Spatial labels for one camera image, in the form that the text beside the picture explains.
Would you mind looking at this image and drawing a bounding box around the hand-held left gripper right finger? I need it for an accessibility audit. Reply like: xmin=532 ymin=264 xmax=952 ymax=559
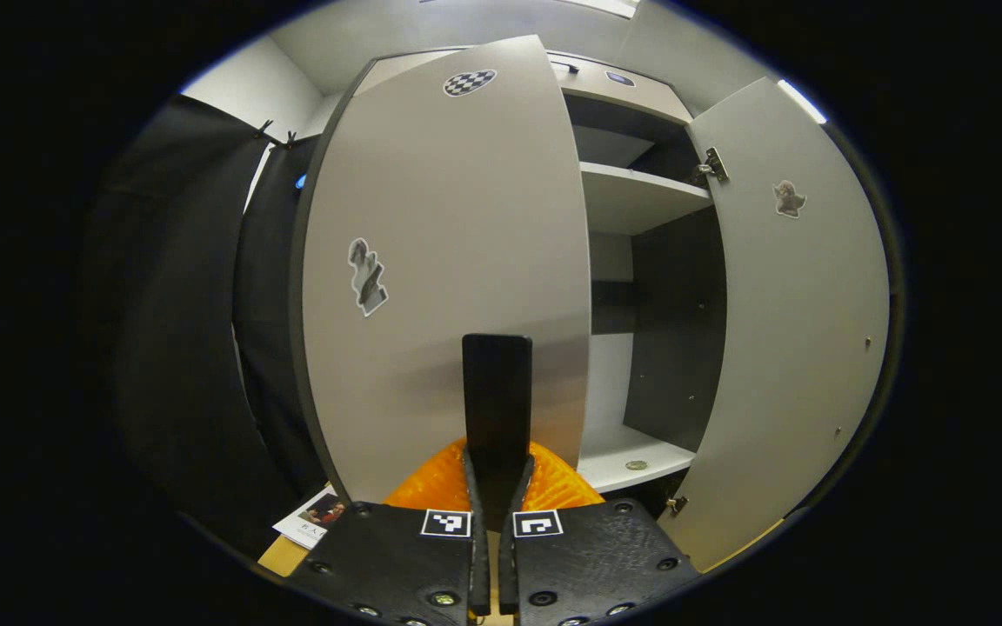
xmin=498 ymin=439 xmax=702 ymax=626

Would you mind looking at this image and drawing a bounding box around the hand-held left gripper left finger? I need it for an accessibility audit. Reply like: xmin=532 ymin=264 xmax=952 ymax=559
xmin=288 ymin=439 xmax=493 ymax=626

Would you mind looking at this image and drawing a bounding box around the black door handle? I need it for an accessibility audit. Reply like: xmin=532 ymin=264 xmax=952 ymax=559
xmin=462 ymin=333 xmax=534 ymax=531

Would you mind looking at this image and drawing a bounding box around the grey double-door shoe cabinet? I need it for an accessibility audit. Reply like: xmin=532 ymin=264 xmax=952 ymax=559
xmin=291 ymin=35 xmax=893 ymax=575

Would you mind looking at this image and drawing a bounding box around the grey cabinet door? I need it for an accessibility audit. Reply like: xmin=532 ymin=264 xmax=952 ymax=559
xmin=659 ymin=77 xmax=893 ymax=575
xmin=291 ymin=35 xmax=593 ymax=509

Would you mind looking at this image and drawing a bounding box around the grey cabinet shelf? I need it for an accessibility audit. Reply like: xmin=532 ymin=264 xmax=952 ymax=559
xmin=579 ymin=161 xmax=715 ymax=237
xmin=577 ymin=422 xmax=698 ymax=495

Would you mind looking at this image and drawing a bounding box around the grey cabinet drawer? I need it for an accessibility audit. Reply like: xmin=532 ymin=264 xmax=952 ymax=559
xmin=353 ymin=48 xmax=695 ymax=124

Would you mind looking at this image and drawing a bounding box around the printed paper card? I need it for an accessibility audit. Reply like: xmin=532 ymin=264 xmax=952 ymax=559
xmin=272 ymin=485 xmax=351 ymax=550

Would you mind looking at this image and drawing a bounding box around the black backdrop cloth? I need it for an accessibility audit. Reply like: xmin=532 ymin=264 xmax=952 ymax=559
xmin=83 ymin=94 xmax=337 ymax=557

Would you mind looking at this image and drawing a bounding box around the small ceiling light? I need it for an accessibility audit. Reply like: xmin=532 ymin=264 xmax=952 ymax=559
xmin=777 ymin=79 xmax=829 ymax=125

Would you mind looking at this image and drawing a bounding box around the long ceiling light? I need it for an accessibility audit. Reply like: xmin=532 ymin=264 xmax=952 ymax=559
xmin=553 ymin=0 xmax=641 ymax=19

